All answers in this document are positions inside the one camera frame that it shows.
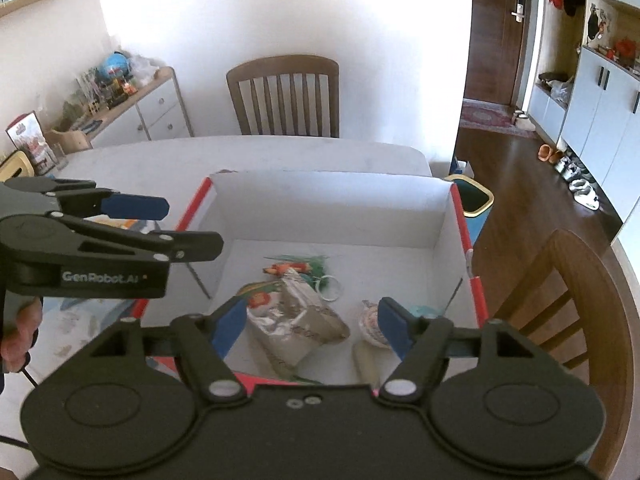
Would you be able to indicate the white and blue bag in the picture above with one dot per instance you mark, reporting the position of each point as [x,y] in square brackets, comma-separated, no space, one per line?
[460,166]

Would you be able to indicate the clear display case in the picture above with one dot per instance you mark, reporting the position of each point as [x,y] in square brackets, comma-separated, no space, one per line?
[85,90]

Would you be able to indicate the brown wooden door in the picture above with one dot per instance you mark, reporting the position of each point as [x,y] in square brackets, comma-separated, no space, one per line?
[495,50]

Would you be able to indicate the jar with orange label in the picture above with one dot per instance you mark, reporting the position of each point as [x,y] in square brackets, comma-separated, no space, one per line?
[131,88]

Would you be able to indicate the beige cylinder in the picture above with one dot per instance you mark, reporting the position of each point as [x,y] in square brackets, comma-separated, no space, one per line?
[367,365]

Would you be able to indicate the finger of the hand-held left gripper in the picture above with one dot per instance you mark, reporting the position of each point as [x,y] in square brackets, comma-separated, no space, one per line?
[135,206]
[190,246]

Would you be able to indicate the white wooden sideboard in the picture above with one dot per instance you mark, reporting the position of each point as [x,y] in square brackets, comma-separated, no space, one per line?
[160,105]

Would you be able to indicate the wooden holder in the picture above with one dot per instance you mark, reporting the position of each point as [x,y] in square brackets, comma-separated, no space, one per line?
[70,140]

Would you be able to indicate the group of small ornaments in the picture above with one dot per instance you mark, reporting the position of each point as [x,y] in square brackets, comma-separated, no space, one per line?
[617,45]

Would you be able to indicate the orange ornament with green tassel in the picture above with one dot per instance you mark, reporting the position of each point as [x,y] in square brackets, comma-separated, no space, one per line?
[290,266]

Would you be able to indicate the small glass cup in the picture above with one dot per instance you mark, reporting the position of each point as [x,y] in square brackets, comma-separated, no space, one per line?
[59,157]

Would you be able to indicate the blue globe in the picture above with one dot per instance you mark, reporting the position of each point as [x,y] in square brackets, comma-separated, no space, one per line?
[114,66]

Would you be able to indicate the blue round pad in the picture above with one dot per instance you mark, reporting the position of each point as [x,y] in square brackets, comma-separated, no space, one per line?
[91,126]

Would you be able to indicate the green white snack packet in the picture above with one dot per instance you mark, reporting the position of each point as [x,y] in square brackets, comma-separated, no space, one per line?
[257,300]

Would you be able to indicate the red patterned rug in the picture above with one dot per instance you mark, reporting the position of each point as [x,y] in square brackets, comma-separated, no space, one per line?
[485,117]

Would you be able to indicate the yellow lid tissue box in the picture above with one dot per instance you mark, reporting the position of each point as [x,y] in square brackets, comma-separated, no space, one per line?
[17,162]

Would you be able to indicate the teal egg-shaped toy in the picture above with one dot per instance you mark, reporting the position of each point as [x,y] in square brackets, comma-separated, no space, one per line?
[425,311]

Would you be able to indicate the wooden wall shelf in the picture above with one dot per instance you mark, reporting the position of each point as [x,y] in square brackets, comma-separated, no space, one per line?
[35,2]

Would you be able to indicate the wooden chair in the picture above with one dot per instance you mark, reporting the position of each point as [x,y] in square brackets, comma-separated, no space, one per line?
[600,300]
[282,67]

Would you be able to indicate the row of shoes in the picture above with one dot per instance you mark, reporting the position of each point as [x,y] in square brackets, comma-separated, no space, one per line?
[577,180]

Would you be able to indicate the red cardboard box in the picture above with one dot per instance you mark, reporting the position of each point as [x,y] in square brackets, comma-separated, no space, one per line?
[325,205]

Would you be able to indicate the red and white bag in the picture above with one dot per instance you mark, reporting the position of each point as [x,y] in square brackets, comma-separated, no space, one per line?
[27,135]

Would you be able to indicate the teal bin with yellow rim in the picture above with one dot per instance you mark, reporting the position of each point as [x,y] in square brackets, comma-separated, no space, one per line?
[475,195]

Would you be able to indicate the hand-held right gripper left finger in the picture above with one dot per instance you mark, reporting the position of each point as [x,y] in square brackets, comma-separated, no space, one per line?
[231,325]

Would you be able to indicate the light blue cabinet unit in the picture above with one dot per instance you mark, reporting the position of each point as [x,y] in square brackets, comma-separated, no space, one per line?
[590,110]

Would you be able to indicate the orange slippers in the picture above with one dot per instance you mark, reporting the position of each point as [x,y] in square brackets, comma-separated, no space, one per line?
[549,153]

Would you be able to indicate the clear plastic bags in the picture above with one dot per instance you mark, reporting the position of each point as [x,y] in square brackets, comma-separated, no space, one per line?
[142,70]

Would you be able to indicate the bags in cabinet niche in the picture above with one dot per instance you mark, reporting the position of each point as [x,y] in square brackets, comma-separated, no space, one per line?
[554,87]

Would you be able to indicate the beige slippers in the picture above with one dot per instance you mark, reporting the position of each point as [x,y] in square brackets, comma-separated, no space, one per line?
[522,119]

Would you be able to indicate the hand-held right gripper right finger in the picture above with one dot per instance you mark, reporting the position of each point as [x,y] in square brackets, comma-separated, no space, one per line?
[395,329]

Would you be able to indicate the person's left hand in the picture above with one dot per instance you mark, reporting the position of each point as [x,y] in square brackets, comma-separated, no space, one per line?
[24,332]

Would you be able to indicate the silver foil packet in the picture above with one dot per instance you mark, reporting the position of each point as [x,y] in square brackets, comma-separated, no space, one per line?
[305,330]

